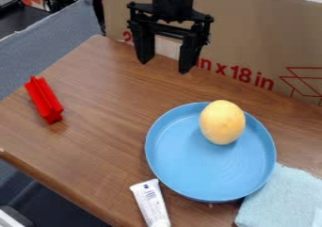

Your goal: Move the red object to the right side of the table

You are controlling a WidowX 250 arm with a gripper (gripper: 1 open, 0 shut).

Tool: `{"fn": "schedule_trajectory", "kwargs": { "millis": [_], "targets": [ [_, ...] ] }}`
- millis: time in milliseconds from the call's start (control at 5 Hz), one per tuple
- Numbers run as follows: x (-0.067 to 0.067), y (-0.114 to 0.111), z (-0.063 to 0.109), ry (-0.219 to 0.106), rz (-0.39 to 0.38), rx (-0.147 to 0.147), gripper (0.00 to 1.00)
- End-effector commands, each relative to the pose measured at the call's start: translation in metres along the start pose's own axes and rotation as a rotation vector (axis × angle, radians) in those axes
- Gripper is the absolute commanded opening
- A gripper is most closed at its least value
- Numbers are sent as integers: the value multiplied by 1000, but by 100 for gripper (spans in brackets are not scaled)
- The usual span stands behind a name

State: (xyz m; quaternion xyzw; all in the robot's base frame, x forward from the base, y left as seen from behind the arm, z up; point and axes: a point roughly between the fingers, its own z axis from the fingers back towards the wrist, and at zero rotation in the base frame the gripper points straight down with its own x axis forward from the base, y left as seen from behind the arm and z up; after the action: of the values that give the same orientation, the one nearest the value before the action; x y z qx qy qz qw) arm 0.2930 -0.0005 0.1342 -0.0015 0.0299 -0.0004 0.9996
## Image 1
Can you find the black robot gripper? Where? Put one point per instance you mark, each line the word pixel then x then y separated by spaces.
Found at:
pixel 174 19

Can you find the red plastic block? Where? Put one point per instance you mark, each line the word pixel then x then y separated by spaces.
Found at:
pixel 47 104

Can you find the brown cardboard box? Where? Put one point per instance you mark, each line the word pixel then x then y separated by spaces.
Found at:
pixel 266 43

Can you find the yellow lemon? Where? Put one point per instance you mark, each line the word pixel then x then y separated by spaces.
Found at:
pixel 222 122

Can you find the blue round plate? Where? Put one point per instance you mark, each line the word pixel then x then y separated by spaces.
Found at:
pixel 203 171

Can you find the white cream tube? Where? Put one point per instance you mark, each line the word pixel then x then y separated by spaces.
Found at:
pixel 147 193

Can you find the light blue towel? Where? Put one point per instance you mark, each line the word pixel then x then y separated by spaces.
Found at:
pixel 289 202

